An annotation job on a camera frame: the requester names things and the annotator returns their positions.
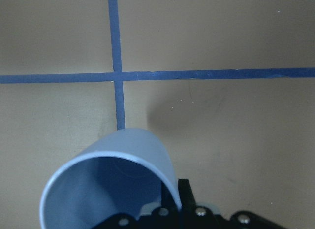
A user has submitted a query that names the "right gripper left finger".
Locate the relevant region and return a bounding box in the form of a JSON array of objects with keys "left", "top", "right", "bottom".
[{"left": 93, "top": 183, "right": 180, "bottom": 229}]

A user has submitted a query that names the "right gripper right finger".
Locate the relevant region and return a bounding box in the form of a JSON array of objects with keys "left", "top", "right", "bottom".
[{"left": 178, "top": 179, "right": 284, "bottom": 229}]

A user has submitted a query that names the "blue cup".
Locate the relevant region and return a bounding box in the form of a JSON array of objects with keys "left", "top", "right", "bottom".
[{"left": 39, "top": 128, "right": 182, "bottom": 229}]

